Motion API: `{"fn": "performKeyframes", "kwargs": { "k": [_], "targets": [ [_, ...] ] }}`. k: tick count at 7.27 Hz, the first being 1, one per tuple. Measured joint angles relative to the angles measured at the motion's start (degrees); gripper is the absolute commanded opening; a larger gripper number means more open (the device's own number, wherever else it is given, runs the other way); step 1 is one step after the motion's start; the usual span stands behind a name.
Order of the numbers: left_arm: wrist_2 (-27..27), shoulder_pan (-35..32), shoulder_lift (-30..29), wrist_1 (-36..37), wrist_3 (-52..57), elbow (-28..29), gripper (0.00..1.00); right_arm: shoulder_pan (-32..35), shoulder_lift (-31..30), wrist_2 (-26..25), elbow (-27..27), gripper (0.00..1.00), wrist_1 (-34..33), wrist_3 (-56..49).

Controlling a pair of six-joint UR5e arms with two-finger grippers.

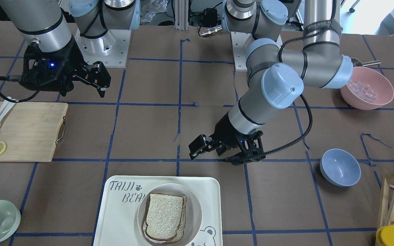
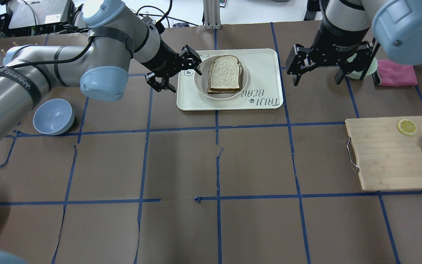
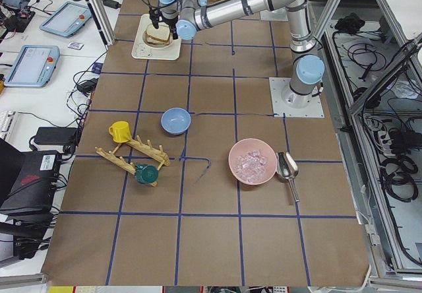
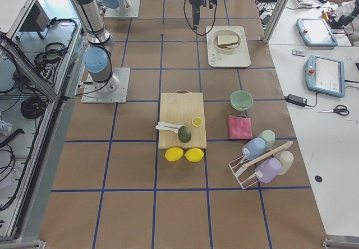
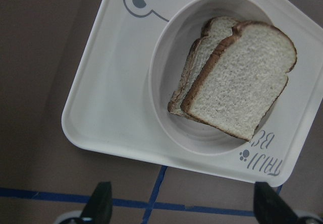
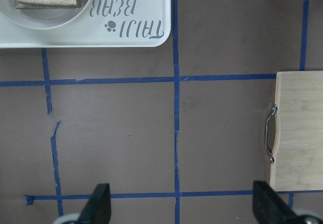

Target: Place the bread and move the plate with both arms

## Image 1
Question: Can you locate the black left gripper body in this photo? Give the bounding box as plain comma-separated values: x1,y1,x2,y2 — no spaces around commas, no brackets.
211,113,266,165

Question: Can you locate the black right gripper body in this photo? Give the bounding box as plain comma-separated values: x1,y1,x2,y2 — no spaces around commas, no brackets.
19,37,87,96

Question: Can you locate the bread slice from board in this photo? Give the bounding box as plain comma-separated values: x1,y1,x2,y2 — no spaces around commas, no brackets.
144,193,183,243

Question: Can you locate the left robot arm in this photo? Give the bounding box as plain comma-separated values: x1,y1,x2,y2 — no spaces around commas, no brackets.
188,0,353,165

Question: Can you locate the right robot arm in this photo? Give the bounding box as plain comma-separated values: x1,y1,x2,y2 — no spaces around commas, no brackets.
0,0,141,103

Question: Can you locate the bread slice on plate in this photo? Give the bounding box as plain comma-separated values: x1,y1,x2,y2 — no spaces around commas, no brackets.
165,196,187,243

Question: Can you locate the wooden cutting board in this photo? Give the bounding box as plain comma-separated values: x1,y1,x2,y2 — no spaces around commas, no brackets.
0,102,68,162

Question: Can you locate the blue bowl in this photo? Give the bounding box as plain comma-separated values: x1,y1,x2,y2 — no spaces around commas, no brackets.
319,149,361,187

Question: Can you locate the cream bear serving tray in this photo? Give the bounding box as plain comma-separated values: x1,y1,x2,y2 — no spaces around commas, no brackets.
93,176,223,246

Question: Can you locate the black power adapter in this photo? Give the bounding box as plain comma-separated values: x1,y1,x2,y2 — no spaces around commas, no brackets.
200,8,218,27

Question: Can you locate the pink bowl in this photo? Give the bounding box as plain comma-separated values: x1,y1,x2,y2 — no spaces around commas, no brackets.
340,67,394,110

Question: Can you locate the metal scoop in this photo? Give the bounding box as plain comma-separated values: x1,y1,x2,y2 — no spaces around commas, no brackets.
351,58,381,67

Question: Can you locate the yellow cup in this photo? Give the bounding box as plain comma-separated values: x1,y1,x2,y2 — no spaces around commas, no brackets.
376,225,394,246

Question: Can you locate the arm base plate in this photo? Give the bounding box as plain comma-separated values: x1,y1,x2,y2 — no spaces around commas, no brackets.
231,32,283,72
75,29,132,69

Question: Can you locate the aluminium frame post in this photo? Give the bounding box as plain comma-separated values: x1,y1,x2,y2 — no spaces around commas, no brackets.
173,0,189,32

